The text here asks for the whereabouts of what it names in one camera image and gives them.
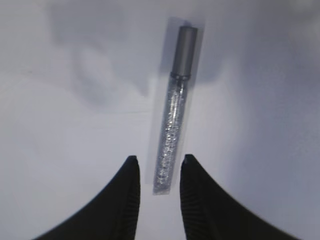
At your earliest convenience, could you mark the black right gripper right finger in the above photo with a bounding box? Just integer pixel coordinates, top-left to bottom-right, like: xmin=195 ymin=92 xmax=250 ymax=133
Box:
xmin=179 ymin=154 xmax=294 ymax=240

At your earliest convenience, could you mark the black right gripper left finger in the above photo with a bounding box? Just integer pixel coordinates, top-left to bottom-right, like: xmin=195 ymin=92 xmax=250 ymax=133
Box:
xmin=38 ymin=155 xmax=141 ymax=240

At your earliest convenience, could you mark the silver glitter pen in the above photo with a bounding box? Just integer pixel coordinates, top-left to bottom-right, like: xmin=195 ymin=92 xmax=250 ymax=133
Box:
xmin=152 ymin=20 xmax=199 ymax=196

